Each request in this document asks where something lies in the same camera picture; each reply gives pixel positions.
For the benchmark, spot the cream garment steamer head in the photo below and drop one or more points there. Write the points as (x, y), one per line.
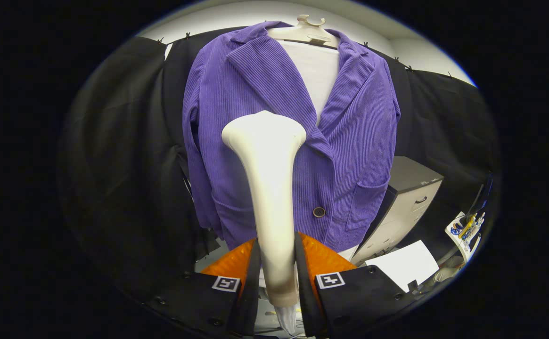
(269, 188)

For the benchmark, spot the white tray of small tools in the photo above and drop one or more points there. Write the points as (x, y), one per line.
(465, 235)

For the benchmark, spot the black backdrop cloth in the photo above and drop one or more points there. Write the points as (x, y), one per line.
(123, 165)

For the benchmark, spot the grey filing cabinet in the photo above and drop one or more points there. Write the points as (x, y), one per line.
(406, 202)

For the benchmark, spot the white paper sheet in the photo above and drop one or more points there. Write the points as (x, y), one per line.
(404, 263)

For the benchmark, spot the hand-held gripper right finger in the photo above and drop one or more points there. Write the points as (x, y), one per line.
(305, 292)

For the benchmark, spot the white mannequin torso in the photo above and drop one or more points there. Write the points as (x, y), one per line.
(319, 75)

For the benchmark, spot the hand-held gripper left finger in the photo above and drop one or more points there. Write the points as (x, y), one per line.
(250, 292)

